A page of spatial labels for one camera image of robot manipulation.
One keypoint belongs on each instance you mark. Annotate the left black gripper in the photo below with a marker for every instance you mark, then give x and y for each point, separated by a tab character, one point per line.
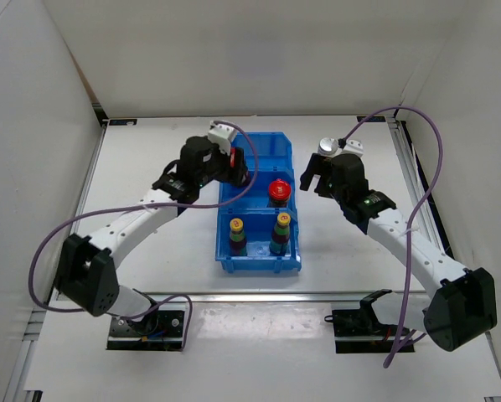
224	176

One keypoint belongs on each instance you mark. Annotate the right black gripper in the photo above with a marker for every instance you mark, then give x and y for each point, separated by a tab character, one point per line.
317	166

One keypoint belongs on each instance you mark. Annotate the red-capped sauce jar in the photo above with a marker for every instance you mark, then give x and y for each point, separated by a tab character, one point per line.
279	193
236	161

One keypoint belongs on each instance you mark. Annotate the silver-capped spice shaker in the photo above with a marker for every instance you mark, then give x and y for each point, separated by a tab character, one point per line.
328	147

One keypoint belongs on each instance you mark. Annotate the yellow-capped sauce bottle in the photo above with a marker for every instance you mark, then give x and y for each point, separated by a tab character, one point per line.
237	237
280	234

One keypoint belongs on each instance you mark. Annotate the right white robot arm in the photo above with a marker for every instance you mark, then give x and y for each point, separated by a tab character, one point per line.
460	303

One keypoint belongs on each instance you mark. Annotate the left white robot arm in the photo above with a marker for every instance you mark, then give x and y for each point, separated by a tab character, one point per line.
87	266

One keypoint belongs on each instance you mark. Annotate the blue three-compartment plastic bin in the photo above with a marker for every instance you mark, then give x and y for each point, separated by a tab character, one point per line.
274	151

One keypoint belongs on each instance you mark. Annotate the right black corner label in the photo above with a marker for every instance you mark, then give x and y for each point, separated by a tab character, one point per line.
374	119

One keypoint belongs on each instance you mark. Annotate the black corner label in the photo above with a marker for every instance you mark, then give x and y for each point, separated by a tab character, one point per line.
122	122
374	119

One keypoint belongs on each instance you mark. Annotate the left black corner label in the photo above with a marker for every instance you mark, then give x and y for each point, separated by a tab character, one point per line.
122	122

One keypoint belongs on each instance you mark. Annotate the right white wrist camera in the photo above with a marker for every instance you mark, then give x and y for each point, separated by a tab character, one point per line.
351	146

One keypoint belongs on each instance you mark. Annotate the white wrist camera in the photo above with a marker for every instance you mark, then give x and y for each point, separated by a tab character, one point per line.
351	146
222	134

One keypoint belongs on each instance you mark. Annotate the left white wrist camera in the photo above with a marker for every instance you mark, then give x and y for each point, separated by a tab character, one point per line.
222	134

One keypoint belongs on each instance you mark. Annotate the front aluminium rail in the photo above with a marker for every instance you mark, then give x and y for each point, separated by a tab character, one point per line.
249	297

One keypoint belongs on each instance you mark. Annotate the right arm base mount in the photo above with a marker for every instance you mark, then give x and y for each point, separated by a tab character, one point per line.
357	330

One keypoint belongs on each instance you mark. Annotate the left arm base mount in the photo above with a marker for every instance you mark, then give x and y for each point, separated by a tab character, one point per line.
164	330

